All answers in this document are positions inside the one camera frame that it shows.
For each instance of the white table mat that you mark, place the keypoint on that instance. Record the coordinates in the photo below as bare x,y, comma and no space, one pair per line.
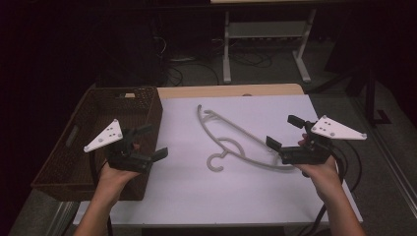
203,196

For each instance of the white metal frame desk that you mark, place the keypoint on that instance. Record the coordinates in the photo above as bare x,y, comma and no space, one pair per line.
226,65

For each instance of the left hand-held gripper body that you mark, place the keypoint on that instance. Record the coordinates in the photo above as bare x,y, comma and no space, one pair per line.
126,159

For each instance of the person's right hand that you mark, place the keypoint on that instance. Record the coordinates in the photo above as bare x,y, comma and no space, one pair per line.
324,178

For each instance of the brown wicker basket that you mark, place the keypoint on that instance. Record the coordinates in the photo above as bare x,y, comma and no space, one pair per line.
82,111

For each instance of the person's left hand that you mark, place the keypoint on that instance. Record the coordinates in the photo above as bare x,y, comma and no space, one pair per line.
113,180

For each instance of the black metal stand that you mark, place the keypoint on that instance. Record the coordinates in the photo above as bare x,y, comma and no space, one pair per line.
370,98

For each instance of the white plastic clothes hanger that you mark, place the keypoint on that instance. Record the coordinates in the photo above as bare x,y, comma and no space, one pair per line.
238,131

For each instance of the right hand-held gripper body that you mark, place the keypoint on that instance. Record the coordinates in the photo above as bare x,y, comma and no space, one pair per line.
305,155

